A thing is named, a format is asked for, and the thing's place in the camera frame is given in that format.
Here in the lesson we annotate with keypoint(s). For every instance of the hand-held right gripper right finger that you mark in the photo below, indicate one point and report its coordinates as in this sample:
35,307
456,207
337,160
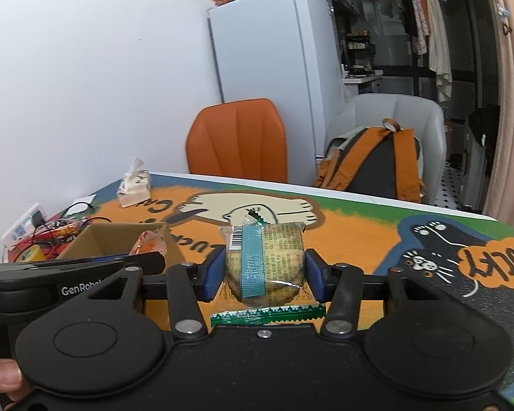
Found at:
315,276

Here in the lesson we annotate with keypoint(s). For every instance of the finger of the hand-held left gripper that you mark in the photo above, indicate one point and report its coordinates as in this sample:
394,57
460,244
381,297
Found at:
147,262

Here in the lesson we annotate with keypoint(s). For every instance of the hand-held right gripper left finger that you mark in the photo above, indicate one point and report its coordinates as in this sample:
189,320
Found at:
214,274

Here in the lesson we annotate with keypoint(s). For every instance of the orange snack packet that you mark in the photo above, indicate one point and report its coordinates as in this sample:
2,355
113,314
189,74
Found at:
147,244

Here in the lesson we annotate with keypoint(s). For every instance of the green pastry packet teal band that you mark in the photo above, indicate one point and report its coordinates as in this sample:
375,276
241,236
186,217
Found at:
278,257

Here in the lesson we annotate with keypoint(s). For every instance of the brown cardboard box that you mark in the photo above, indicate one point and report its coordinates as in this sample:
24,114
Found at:
103,239

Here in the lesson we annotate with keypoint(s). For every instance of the person's left hand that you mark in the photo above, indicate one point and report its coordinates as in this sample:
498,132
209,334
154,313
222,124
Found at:
2,374

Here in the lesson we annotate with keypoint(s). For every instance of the yellow tape roll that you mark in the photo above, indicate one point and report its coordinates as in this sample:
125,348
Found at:
32,254

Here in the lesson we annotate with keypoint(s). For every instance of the printed cat table mat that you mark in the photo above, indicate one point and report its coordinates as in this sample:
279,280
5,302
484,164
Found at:
347,239

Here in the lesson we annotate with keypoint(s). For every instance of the white power strip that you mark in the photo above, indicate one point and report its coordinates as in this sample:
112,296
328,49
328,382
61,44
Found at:
23,224

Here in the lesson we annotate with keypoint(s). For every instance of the tissue pack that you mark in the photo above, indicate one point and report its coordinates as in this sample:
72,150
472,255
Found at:
133,186

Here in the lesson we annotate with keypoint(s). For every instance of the red sausage snack packet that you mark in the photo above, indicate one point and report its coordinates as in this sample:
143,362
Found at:
67,230

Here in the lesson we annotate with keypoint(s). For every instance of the orange and grey backpack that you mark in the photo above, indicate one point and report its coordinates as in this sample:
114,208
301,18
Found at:
377,167

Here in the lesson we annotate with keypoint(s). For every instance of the orange chair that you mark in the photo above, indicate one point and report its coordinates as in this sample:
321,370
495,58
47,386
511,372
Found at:
235,141

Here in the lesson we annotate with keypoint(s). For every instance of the grey chair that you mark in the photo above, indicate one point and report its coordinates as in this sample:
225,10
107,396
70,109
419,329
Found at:
394,109

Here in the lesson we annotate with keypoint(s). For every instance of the dark hanging garment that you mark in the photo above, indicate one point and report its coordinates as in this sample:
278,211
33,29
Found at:
484,137

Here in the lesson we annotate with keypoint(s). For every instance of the white refrigerator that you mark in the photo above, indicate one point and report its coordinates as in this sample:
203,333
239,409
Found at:
265,60

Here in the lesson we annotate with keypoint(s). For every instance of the kitchen rack with jars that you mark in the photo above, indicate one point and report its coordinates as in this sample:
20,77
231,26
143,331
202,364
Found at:
362,51

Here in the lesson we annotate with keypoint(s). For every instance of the white hanging garment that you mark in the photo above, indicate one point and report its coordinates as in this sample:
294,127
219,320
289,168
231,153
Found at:
439,43

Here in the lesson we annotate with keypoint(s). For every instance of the pink curtain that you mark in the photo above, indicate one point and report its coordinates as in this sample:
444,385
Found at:
512,94

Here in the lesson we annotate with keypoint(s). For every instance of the floral hanging garment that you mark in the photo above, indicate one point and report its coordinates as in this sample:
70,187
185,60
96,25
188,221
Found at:
419,13

